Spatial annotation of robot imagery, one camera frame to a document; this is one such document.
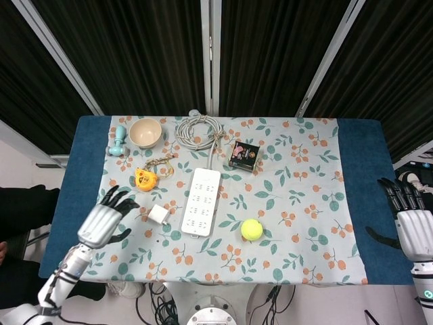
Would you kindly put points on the beige bowl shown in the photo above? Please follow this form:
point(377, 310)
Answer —
point(145, 132)

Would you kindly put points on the white power strip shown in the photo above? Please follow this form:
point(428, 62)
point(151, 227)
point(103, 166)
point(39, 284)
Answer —
point(201, 203)

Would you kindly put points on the black food tin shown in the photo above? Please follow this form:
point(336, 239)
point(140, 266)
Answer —
point(243, 155)

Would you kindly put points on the black trouser leg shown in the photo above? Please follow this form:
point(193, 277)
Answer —
point(23, 210)

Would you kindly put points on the brown twine loop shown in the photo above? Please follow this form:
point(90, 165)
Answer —
point(168, 173)

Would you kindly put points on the white frame post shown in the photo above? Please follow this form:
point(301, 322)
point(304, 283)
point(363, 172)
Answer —
point(328, 57)
point(209, 57)
point(61, 57)

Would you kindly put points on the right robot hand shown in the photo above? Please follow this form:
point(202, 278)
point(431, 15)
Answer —
point(414, 233)

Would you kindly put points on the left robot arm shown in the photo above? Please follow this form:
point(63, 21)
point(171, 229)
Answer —
point(64, 271)

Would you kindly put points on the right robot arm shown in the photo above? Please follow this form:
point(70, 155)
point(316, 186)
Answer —
point(423, 291)

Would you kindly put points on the light blue roller massager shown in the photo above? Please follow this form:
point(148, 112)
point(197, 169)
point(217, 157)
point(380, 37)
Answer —
point(117, 146)

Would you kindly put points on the yellow tennis ball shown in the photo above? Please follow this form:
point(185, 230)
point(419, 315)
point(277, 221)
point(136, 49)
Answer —
point(252, 229)

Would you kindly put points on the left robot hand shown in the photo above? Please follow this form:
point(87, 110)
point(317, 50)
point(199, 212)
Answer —
point(99, 220)

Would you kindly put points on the black curtain panel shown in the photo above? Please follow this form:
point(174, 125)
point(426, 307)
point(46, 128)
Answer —
point(135, 50)
point(389, 84)
point(23, 84)
point(270, 50)

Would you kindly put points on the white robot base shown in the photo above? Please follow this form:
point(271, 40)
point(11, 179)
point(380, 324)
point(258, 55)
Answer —
point(211, 313)

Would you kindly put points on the blue table cover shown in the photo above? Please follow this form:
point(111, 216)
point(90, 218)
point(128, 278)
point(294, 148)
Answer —
point(81, 162)

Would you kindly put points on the white and black sneaker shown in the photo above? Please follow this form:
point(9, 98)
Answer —
point(414, 179)

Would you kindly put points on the white charger cube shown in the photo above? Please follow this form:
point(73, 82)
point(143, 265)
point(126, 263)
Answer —
point(157, 214)

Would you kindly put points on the floral tablecloth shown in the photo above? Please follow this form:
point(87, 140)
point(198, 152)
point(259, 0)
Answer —
point(287, 203)

